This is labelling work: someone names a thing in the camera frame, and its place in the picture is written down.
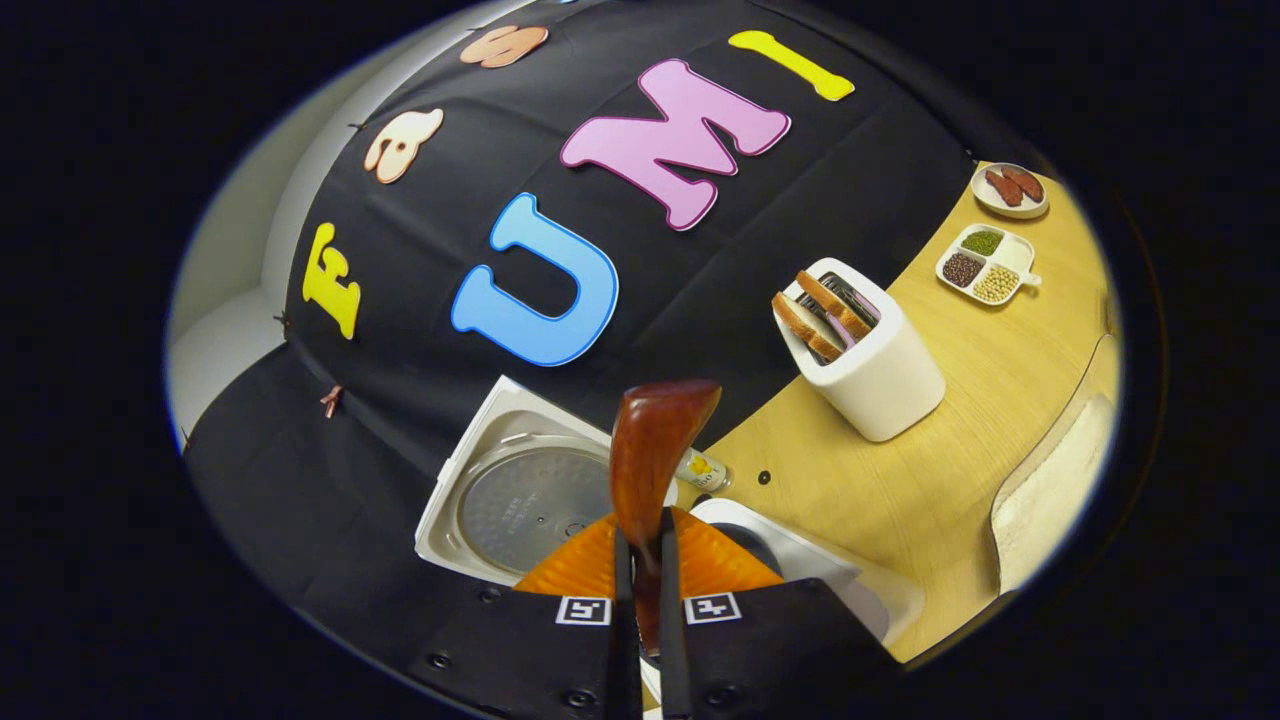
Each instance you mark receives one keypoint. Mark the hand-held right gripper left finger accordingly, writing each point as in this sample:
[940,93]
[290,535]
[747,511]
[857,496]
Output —
[622,620]

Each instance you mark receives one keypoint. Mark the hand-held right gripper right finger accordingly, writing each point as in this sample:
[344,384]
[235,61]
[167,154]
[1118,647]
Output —
[672,620]

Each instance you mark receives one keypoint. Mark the white rice cooker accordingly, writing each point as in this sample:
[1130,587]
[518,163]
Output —
[530,510]

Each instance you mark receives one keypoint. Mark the brown wooden spoon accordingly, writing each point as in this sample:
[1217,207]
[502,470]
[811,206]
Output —
[655,450]

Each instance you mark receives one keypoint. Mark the clear rice container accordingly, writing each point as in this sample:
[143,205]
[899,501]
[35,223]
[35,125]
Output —
[1050,500]

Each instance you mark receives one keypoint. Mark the small glass seasoning bottle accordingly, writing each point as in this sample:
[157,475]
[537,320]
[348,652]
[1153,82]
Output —
[703,470]

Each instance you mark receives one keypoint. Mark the black backdrop cloth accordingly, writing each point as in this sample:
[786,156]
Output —
[400,480]

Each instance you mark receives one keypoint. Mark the white toaster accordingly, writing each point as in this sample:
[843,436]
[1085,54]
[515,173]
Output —
[885,385]

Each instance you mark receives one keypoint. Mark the toasted bread slice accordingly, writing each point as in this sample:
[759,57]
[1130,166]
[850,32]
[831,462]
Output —
[805,325]
[835,303]

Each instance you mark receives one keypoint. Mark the red cloth clip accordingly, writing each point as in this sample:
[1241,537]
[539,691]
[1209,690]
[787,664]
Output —
[331,401]

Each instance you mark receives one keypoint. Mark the white divided bean dish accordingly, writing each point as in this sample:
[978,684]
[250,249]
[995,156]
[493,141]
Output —
[1012,252]

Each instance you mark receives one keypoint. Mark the round white plate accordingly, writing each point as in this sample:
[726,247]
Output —
[985,200]

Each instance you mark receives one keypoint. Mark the red meat slice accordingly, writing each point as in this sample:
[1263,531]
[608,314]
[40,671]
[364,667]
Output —
[1003,188]
[1024,183]

